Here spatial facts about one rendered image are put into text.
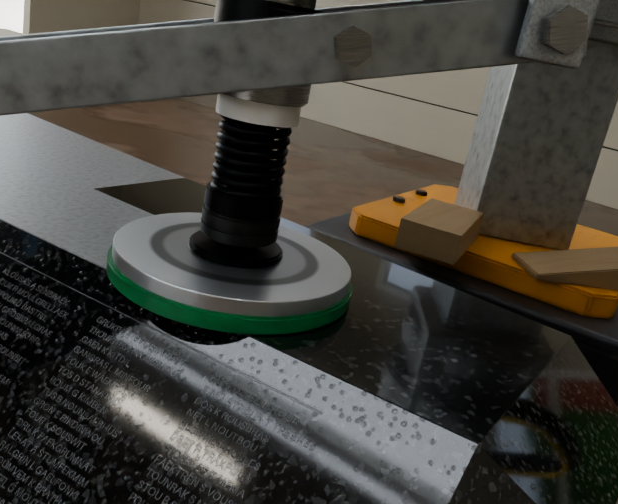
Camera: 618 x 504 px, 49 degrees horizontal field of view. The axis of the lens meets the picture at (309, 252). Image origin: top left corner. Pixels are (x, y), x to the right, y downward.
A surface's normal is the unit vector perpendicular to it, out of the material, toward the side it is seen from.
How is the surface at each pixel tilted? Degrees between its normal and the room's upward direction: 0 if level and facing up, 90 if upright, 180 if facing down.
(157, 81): 90
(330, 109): 90
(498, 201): 90
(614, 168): 90
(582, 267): 11
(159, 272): 0
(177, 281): 0
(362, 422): 45
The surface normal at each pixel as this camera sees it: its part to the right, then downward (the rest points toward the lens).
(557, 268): -0.01, -0.94
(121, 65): 0.13, 0.35
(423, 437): -0.23, -0.52
